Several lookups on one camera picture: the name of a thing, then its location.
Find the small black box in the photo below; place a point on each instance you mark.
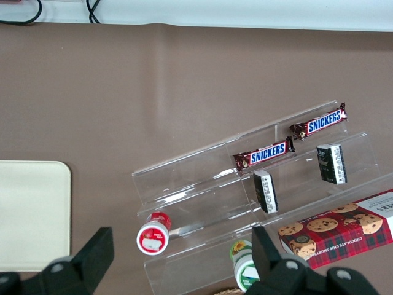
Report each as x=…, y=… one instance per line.
x=266, y=192
x=333, y=164

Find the oval wicker basket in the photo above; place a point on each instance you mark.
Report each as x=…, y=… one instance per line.
x=228, y=292

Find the red tartan cookie box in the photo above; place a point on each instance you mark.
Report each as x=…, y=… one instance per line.
x=337, y=236

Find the Snickers chocolate bar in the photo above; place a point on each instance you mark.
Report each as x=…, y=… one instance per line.
x=320, y=121
x=265, y=153

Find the red lid yogurt cup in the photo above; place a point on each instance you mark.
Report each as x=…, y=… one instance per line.
x=152, y=239

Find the beige plastic tray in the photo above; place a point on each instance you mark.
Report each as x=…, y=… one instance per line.
x=30, y=215

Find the clear acrylic step shelf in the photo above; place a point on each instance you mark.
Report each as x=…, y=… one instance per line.
x=294, y=172
x=199, y=196

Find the green lid yogurt cup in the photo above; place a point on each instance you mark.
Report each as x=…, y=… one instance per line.
x=240, y=264

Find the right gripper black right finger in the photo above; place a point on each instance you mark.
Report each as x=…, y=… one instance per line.
x=276, y=276

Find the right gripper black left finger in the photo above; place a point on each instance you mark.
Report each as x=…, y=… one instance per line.
x=89, y=261

